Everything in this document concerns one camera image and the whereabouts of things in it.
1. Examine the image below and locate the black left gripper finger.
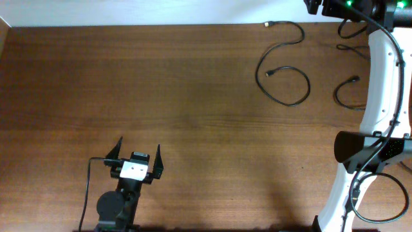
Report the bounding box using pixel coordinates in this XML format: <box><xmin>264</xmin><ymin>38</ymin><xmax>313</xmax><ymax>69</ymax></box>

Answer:
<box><xmin>152</xmin><ymin>145</ymin><xmax>164</xmax><ymax>179</ymax></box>
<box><xmin>104</xmin><ymin>137</ymin><xmax>123</xmax><ymax>166</ymax></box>

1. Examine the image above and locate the black thin usb cable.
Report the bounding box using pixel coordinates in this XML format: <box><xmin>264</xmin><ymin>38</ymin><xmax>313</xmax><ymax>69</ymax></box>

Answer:
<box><xmin>255</xmin><ymin>20</ymin><xmax>312</xmax><ymax>108</ymax></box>

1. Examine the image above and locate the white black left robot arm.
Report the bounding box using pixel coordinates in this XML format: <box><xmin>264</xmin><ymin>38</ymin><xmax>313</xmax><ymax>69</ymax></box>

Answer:
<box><xmin>94</xmin><ymin>139</ymin><xmax>164</xmax><ymax>232</ymax></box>

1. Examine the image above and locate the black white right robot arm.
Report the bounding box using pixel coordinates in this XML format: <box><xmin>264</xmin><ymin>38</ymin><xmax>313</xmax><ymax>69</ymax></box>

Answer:
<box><xmin>305</xmin><ymin>0</ymin><xmax>411</xmax><ymax>231</ymax></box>

